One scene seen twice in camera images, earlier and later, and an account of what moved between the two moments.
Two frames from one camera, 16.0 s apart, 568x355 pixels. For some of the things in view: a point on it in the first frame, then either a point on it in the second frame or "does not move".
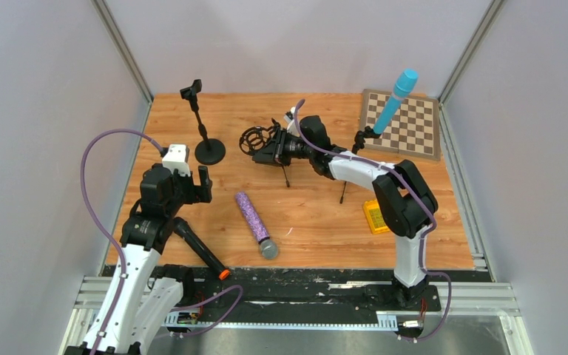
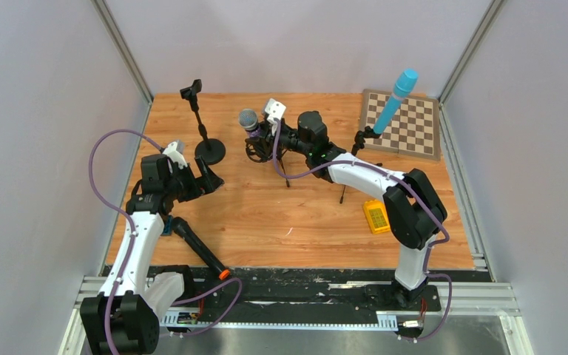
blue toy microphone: [402, 87] does not move
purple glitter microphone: [268, 247] → [248, 119]
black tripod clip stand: [360, 137] does not move
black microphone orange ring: [183, 230] does not move
